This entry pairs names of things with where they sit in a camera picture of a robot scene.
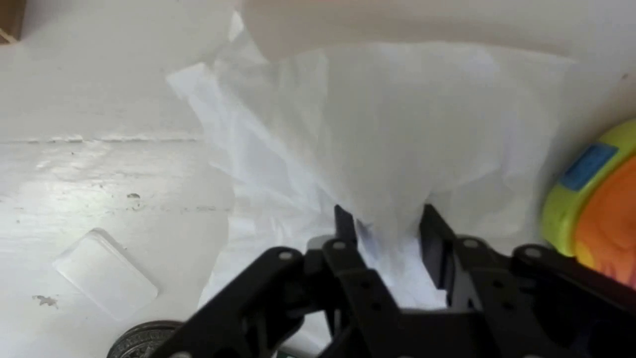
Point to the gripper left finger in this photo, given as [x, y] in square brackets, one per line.
[348, 278]

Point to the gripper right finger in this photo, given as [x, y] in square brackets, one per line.
[502, 293]

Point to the white paper napkin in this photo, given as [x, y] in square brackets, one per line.
[377, 144]

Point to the green and orange toy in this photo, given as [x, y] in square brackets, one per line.
[596, 204]

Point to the dark round metal disc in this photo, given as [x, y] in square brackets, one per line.
[141, 339]

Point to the clear plastic block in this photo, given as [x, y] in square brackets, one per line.
[106, 272]

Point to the brown cardboard box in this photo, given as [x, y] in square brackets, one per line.
[11, 20]

